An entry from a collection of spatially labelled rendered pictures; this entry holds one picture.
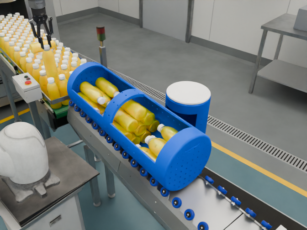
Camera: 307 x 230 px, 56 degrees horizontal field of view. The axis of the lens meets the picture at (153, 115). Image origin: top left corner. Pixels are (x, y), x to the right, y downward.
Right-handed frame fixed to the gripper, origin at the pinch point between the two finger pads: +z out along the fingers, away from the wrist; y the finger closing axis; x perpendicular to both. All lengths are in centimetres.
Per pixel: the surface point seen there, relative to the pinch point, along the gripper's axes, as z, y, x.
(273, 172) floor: 131, 151, -96
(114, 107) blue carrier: 11, 3, -69
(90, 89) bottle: 16.6, 6.4, -39.1
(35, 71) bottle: 24.5, -5.2, 16.8
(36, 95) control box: 27.7, -14.7, -7.9
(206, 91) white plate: 28, 71, -69
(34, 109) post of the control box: 42.1, -16.4, 0.1
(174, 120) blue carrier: 19, 26, -87
